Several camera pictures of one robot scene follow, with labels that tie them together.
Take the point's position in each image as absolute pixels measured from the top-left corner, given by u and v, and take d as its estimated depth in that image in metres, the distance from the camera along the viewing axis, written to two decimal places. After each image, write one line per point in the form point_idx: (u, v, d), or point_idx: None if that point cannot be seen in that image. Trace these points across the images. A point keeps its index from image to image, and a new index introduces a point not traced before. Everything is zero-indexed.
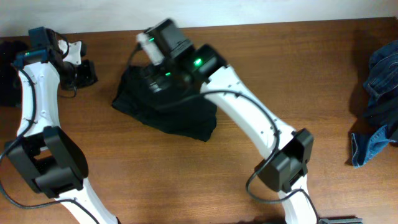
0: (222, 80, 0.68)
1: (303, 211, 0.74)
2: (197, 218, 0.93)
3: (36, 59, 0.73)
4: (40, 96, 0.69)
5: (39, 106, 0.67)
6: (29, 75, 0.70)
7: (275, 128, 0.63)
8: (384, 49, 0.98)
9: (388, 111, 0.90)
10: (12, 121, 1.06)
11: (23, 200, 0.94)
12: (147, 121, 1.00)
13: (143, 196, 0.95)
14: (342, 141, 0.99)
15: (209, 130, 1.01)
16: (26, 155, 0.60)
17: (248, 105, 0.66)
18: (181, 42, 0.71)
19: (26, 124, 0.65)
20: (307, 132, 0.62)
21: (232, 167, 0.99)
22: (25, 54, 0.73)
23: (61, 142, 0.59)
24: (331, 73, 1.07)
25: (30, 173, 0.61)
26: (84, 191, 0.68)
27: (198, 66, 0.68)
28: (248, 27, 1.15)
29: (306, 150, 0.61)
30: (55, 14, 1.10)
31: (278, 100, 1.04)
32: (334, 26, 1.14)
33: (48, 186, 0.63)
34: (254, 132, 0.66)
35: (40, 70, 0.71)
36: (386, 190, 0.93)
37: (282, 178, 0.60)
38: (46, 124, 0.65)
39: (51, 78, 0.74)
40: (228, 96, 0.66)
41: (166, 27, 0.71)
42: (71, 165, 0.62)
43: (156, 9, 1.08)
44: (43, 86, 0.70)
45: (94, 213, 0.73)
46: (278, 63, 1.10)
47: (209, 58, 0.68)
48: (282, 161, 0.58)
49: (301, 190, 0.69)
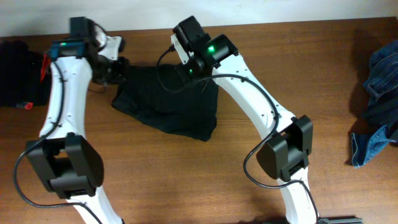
0: (231, 65, 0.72)
1: (302, 208, 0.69)
2: (197, 218, 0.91)
3: (70, 51, 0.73)
4: (69, 95, 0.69)
5: (66, 109, 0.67)
6: (62, 70, 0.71)
7: (275, 112, 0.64)
8: (384, 49, 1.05)
9: (388, 111, 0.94)
10: (10, 120, 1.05)
11: (22, 200, 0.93)
12: (148, 121, 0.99)
13: (142, 196, 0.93)
14: (342, 140, 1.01)
15: (209, 130, 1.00)
16: (45, 159, 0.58)
17: (252, 89, 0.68)
18: (199, 36, 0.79)
19: (50, 126, 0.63)
20: (307, 118, 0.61)
21: (232, 167, 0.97)
22: (61, 43, 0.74)
23: (81, 150, 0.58)
24: (329, 74, 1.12)
25: (46, 175, 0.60)
26: (96, 196, 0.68)
27: (211, 52, 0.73)
28: (250, 27, 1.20)
29: (305, 136, 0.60)
30: (55, 13, 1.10)
31: (279, 99, 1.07)
32: (330, 27, 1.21)
33: (62, 188, 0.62)
34: (255, 115, 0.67)
35: (73, 66, 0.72)
36: (385, 189, 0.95)
37: (279, 162, 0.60)
38: (70, 129, 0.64)
39: (83, 74, 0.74)
40: (233, 80, 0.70)
41: (188, 22, 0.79)
42: (87, 173, 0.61)
43: (160, 12, 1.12)
44: (73, 84, 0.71)
45: (101, 218, 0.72)
46: (279, 62, 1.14)
47: (222, 48, 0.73)
48: (279, 142, 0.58)
49: (301, 182, 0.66)
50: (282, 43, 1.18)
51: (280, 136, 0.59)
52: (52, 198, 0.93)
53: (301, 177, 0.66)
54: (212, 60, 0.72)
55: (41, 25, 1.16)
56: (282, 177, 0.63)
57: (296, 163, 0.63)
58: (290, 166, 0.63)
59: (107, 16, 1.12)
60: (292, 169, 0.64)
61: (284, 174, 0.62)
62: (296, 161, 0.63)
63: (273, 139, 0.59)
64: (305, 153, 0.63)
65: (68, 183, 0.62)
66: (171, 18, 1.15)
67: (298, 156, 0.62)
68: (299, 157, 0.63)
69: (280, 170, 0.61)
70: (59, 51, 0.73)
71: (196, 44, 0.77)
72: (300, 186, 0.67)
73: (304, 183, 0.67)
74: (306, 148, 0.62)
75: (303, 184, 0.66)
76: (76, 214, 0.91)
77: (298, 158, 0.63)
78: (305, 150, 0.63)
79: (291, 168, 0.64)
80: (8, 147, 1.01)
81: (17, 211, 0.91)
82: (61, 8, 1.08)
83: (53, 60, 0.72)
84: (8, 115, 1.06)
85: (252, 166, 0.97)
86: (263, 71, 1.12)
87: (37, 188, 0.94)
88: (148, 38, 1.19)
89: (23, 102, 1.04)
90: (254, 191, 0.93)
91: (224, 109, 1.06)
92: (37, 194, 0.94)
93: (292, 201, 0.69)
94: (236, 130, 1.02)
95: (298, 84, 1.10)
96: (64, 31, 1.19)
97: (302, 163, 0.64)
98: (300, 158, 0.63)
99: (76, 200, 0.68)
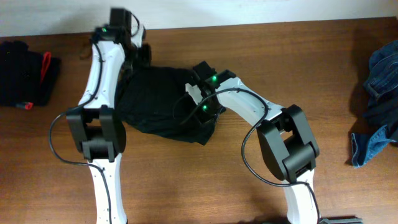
0: (228, 83, 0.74)
1: (304, 209, 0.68)
2: (197, 218, 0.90)
3: (109, 36, 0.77)
4: (106, 74, 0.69)
5: (101, 84, 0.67)
6: (101, 51, 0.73)
7: (264, 105, 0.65)
8: (384, 49, 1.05)
9: (388, 111, 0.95)
10: (10, 120, 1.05)
11: (21, 200, 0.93)
12: (143, 119, 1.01)
13: (142, 196, 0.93)
14: (342, 141, 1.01)
15: (206, 132, 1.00)
16: (81, 125, 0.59)
17: (247, 95, 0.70)
18: (209, 73, 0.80)
19: (87, 98, 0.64)
20: (296, 107, 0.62)
21: (232, 167, 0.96)
22: (102, 30, 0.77)
23: (113, 122, 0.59)
24: (329, 74, 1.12)
25: (79, 136, 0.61)
26: (115, 162, 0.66)
27: (214, 81, 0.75)
28: (250, 27, 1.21)
29: (299, 125, 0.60)
30: (56, 14, 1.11)
31: (279, 99, 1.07)
32: (329, 27, 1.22)
33: (90, 150, 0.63)
34: (248, 112, 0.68)
35: (112, 50, 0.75)
36: (385, 189, 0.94)
37: (277, 152, 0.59)
38: (105, 101, 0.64)
39: (117, 59, 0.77)
40: (230, 94, 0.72)
41: (200, 65, 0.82)
42: (114, 139, 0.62)
43: (160, 11, 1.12)
44: (109, 64, 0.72)
45: (112, 196, 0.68)
46: (279, 62, 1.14)
47: (224, 78, 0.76)
48: (270, 129, 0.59)
49: (307, 184, 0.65)
50: (282, 43, 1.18)
51: (269, 123, 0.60)
52: (50, 198, 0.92)
53: (306, 178, 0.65)
54: (215, 86, 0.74)
55: (41, 25, 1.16)
56: (288, 174, 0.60)
57: (303, 161, 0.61)
58: (297, 163, 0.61)
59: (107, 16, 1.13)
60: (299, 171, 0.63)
61: (290, 172, 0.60)
62: (303, 157, 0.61)
63: (263, 126, 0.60)
64: (309, 147, 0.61)
65: (96, 144, 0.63)
66: (172, 17, 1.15)
67: (301, 150, 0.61)
68: (302, 151, 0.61)
69: (285, 166, 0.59)
70: (99, 37, 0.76)
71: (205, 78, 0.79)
72: (304, 186, 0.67)
73: (309, 185, 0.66)
74: (308, 140, 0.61)
75: (308, 186, 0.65)
76: (76, 215, 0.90)
77: (302, 153, 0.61)
78: (307, 144, 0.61)
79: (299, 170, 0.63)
80: (7, 146, 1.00)
81: (17, 212, 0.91)
82: (62, 7, 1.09)
83: (94, 42, 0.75)
84: (7, 114, 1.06)
85: (252, 166, 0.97)
86: (263, 72, 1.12)
87: (37, 187, 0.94)
88: (148, 38, 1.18)
89: (22, 102, 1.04)
90: (254, 191, 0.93)
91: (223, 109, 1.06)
92: (36, 195, 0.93)
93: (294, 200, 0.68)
94: (236, 130, 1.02)
95: (298, 84, 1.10)
96: (64, 31, 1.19)
97: (309, 165, 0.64)
98: (303, 154, 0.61)
99: (96, 164, 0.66)
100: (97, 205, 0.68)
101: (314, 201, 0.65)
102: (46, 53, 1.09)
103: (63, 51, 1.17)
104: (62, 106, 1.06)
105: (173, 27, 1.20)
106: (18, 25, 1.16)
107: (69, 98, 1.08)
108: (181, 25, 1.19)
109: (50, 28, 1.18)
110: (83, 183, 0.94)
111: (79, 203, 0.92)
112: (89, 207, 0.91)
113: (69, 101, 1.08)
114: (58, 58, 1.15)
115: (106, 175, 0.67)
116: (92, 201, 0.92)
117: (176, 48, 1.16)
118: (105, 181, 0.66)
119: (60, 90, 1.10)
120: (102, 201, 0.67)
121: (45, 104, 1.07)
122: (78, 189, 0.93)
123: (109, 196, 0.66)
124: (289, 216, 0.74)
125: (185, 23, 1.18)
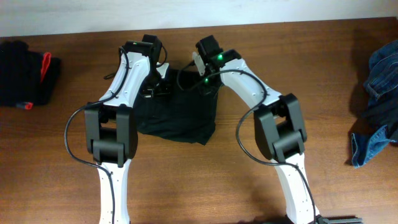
0: (232, 65, 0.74)
1: (296, 195, 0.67)
2: (197, 218, 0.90)
3: (137, 49, 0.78)
4: (130, 80, 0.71)
5: (124, 87, 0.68)
6: (129, 60, 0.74)
7: (264, 91, 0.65)
8: (384, 49, 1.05)
9: (389, 111, 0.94)
10: (11, 120, 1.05)
11: (22, 200, 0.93)
12: (143, 122, 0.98)
13: (142, 196, 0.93)
14: (342, 141, 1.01)
15: (206, 133, 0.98)
16: (97, 120, 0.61)
17: (249, 79, 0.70)
18: (217, 50, 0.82)
19: (109, 95, 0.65)
20: (293, 95, 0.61)
21: (232, 167, 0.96)
22: (134, 43, 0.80)
23: (128, 122, 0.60)
24: (329, 74, 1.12)
25: (92, 134, 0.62)
26: (124, 168, 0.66)
27: (220, 60, 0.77)
28: (250, 27, 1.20)
29: (293, 112, 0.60)
30: (55, 14, 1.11)
31: None
32: (328, 27, 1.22)
33: (99, 149, 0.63)
34: (248, 96, 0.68)
35: (140, 58, 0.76)
36: (385, 189, 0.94)
37: (268, 134, 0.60)
38: (125, 102, 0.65)
39: (143, 71, 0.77)
40: (234, 74, 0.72)
41: (206, 40, 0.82)
42: (125, 142, 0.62)
43: (160, 11, 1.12)
44: (135, 73, 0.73)
45: (117, 200, 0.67)
46: (278, 63, 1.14)
47: (230, 57, 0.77)
48: (265, 113, 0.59)
49: (297, 168, 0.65)
50: (282, 43, 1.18)
51: (267, 107, 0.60)
52: (50, 198, 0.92)
53: (297, 162, 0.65)
54: (220, 65, 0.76)
55: (41, 25, 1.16)
56: (275, 154, 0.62)
57: (291, 145, 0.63)
58: (285, 146, 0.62)
59: (107, 16, 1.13)
60: (288, 153, 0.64)
61: (277, 153, 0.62)
62: (290, 141, 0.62)
63: (259, 109, 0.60)
64: (298, 133, 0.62)
65: (106, 143, 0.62)
66: (172, 17, 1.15)
67: (290, 135, 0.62)
68: (290, 135, 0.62)
69: (273, 147, 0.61)
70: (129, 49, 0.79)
71: (212, 55, 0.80)
72: (296, 172, 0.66)
73: (300, 170, 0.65)
74: (298, 127, 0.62)
75: (298, 170, 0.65)
76: (76, 215, 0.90)
77: (291, 137, 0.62)
78: (296, 130, 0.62)
79: (287, 152, 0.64)
80: (8, 146, 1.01)
81: (17, 211, 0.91)
82: (62, 7, 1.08)
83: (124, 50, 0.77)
84: (9, 115, 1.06)
85: (252, 167, 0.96)
86: (263, 72, 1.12)
87: (37, 188, 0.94)
88: None
89: (22, 102, 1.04)
90: (254, 191, 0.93)
91: (224, 110, 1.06)
92: (36, 195, 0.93)
93: (287, 185, 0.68)
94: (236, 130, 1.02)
95: (298, 84, 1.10)
96: (64, 32, 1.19)
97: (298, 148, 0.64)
98: (291, 137, 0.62)
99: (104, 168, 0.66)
100: (101, 208, 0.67)
101: (308, 187, 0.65)
102: (46, 53, 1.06)
103: (64, 51, 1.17)
104: (62, 107, 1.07)
105: (174, 27, 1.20)
106: (18, 25, 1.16)
107: (69, 98, 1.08)
108: (181, 25, 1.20)
109: (50, 28, 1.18)
110: (83, 183, 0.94)
111: (79, 203, 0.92)
112: (89, 207, 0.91)
113: (68, 101, 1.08)
114: (58, 58, 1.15)
115: (114, 180, 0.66)
116: (92, 201, 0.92)
117: (176, 47, 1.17)
118: (112, 185, 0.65)
119: (60, 89, 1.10)
120: (107, 205, 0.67)
121: (45, 105, 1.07)
122: (78, 189, 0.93)
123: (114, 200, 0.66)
124: (287, 212, 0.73)
125: (185, 23, 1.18)
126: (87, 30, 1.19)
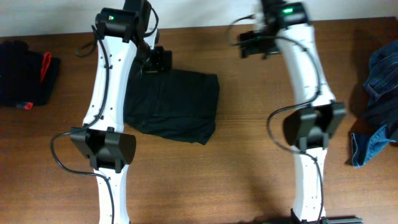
0: (298, 32, 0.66)
1: (308, 186, 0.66)
2: (197, 218, 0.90)
3: (115, 27, 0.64)
4: (112, 84, 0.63)
5: (107, 100, 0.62)
6: (107, 54, 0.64)
7: (318, 87, 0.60)
8: (384, 49, 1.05)
9: (388, 111, 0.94)
10: (10, 119, 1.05)
11: (22, 200, 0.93)
12: (142, 121, 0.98)
13: (143, 196, 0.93)
14: (342, 141, 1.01)
15: (206, 132, 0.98)
16: (86, 145, 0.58)
17: (308, 62, 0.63)
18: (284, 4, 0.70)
19: (92, 117, 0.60)
20: (344, 104, 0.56)
21: (232, 167, 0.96)
22: (109, 17, 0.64)
23: (118, 147, 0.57)
24: (329, 74, 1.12)
25: (86, 152, 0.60)
26: (122, 173, 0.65)
27: (285, 15, 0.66)
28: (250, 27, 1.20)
29: (335, 120, 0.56)
30: (53, 14, 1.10)
31: (278, 99, 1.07)
32: (329, 27, 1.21)
33: (97, 160, 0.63)
34: (300, 83, 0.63)
35: (121, 51, 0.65)
36: (385, 189, 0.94)
37: (301, 130, 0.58)
38: (111, 123, 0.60)
39: (129, 59, 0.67)
40: (295, 46, 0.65)
41: None
42: (121, 157, 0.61)
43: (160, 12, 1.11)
44: (118, 73, 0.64)
45: (117, 203, 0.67)
46: (278, 61, 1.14)
47: (296, 14, 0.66)
48: (309, 113, 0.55)
49: (315, 160, 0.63)
50: None
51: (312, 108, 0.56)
52: (50, 198, 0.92)
53: (316, 155, 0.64)
54: (283, 23, 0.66)
55: (40, 25, 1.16)
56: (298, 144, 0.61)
57: (315, 139, 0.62)
58: (309, 139, 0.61)
59: None
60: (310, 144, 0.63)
61: (301, 144, 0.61)
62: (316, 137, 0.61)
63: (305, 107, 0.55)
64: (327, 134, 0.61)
65: (104, 157, 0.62)
66: (171, 18, 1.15)
67: (318, 132, 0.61)
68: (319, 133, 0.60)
69: (299, 141, 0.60)
70: (106, 27, 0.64)
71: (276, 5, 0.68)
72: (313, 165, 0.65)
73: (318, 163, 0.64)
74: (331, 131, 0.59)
75: (316, 164, 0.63)
76: (76, 215, 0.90)
77: (318, 134, 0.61)
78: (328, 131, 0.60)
79: (308, 144, 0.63)
80: (9, 146, 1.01)
81: (18, 211, 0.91)
82: (60, 7, 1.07)
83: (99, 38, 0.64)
84: (8, 114, 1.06)
85: (252, 166, 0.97)
86: (263, 72, 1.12)
87: (38, 187, 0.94)
88: None
89: (23, 102, 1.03)
90: (254, 191, 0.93)
91: (223, 110, 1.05)
92: (37, 195, 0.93)
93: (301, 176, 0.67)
94: (236, 130, 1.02)
95: None
96: (64, 32, 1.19)
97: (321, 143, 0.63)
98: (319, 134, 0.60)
99: (101, 173, 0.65)
100: (100, 211, 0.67)
101: (322, 183, 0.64)
102: (46, 53, 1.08)
103: (64, 51, 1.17)
104: (62, 106, 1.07)
105: (174, 27, 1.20)
106: (17, 25, 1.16)
107: (69, 98, 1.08)
108: (181, 25, 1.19)
109: (50, 28, 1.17)
110: (83, 183, 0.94)
111: (79, 203, 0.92)
112: (89, 206, 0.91)
113: (69, 101, 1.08)
114: (58, 58, 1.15)
115: (112, 185, 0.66)
116: (92, 201, 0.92)
117: (176, 48, 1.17)
118: (110, 190, 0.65)
119: (60, 89, 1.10)
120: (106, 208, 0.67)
121: (45, 104, 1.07)
122: (78, 189, 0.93)
123: (113, 204, 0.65)
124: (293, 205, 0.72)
125: (185, 22, 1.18)
126: (87, 30, 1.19)
